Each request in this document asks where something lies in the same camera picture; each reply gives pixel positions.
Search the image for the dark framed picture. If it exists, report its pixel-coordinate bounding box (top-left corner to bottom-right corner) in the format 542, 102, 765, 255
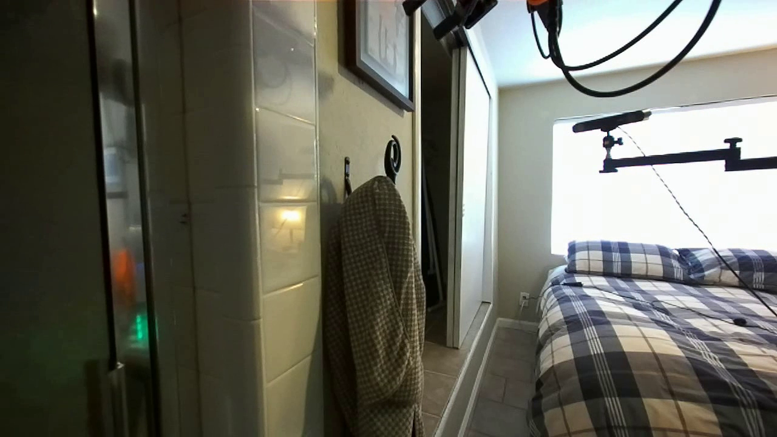
344, 0, 417, 113

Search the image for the white sliding closet door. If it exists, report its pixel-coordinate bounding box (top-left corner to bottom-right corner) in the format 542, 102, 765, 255
446, 44, 494, 350

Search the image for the window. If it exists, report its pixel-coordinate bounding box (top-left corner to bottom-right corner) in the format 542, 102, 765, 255
551, 96, 777, 257

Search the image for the blue plaid pillow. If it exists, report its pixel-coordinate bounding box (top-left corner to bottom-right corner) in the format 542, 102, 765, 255
676, 247, 777, 293
565, 240, 691, 282

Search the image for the checkered hanging garment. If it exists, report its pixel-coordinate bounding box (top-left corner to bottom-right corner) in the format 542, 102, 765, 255
321, 175, 427, 437

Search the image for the glass shower door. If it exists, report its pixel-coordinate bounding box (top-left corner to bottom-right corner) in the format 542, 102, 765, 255
0, 0, 162, 437

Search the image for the bed with plaid duvet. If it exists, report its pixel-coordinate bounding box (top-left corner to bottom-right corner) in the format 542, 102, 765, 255
527, 265, 777, 437

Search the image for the black spiral wall hook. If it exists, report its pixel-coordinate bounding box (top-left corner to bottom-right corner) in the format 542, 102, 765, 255
384, 135, 403, 185

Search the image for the camera on mount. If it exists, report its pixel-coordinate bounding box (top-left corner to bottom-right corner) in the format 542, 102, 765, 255
571, 109, 777, 175

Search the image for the black braided cable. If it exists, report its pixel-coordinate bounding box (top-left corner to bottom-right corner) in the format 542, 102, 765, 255
618, 126, 777, 318

